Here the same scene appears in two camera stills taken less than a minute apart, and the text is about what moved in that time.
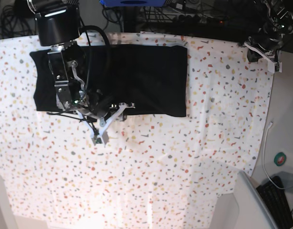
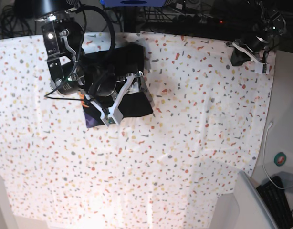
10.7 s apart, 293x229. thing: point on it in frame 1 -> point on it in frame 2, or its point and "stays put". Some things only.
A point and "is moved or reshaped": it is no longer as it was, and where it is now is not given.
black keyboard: x=273 y=193 stays put
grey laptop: x=254 y=212 stays put
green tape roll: x=279 y=159 stays put
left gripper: x=97 y=105 -> x=104 y=84
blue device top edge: x=132 y=3 stays put
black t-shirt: x=151 y=78 is moved or reshaped
